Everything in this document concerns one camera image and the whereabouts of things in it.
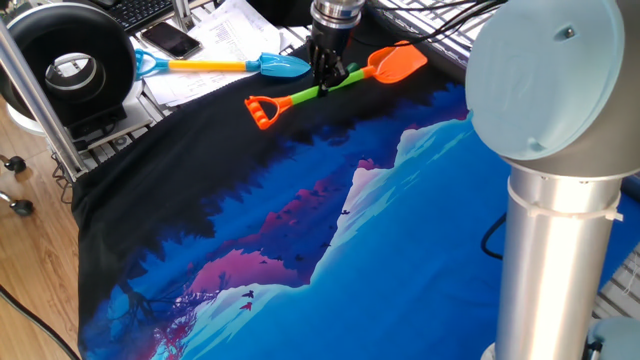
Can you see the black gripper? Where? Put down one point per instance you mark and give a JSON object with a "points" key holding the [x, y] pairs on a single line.
{"points": [[331, 40]]}

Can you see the orange shovel with green shaft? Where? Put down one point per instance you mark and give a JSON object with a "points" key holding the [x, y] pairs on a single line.
{"points": [[397, 62]]}

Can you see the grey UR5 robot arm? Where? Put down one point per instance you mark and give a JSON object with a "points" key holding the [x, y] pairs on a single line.
{"points": [[555, 250]]}

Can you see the black rounded object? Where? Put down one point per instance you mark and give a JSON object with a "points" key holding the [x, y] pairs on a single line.
{"points": [[280, 11]]}

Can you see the blue shovel with yellow shaft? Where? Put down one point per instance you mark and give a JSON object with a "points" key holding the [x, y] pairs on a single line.
{"points": [[210, 65]]}

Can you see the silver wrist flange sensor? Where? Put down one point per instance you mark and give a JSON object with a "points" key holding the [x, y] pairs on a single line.
{"points": [[337, 12]]}

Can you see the white printed papers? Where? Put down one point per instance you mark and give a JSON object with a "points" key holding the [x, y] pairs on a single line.
{"points": [[225, 35]]}

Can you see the silver metal stand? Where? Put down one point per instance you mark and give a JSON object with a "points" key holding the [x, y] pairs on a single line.
{"points": [[182, 12]]}

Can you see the black smartphone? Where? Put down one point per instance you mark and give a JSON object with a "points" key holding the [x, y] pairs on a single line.
{"points": [[171, 40]]}

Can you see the mountain landscape printed cloth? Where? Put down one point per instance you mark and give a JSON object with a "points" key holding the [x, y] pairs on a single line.
{"points": [[400, 240]]}

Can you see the black keyboard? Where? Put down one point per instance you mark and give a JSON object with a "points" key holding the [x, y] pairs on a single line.
{"points": [[140, 14]]}

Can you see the white round base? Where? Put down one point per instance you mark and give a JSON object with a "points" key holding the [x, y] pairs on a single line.
{"points": [[25, 125]]}

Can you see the black chair caster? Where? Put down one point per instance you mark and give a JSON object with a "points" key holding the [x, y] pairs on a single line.
{"points": [[22, 206]]}

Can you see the aluminium frame post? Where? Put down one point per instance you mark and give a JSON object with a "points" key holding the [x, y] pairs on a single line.
{"points": [[35, 100]]}

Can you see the black round duct fan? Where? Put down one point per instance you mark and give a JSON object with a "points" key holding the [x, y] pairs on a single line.
{"points": [[30, 45]]}

